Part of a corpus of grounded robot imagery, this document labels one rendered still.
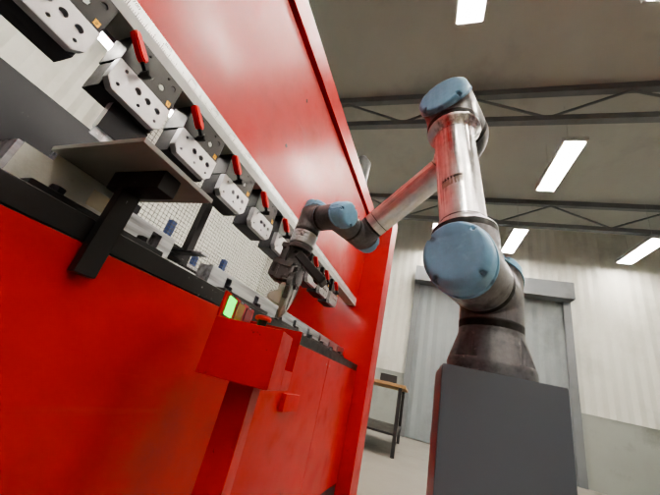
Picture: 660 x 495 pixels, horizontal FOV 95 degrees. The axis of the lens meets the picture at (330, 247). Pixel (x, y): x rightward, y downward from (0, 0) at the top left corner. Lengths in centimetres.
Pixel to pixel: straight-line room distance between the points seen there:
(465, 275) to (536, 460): 27
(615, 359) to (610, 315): 97
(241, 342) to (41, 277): 35
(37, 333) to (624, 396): 905
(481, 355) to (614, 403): 840
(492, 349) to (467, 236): 20
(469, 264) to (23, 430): 76
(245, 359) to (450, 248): 46
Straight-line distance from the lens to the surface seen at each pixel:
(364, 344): 258
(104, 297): 74
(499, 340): 63
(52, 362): 72
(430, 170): 90
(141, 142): 62
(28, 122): 141
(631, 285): 990
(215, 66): 117
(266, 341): 69
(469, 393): 58
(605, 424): 889
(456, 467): 58
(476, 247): 53
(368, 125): 577
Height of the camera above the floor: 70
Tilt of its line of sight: 23 degrees up
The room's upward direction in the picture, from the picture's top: 14 degrees clockwise
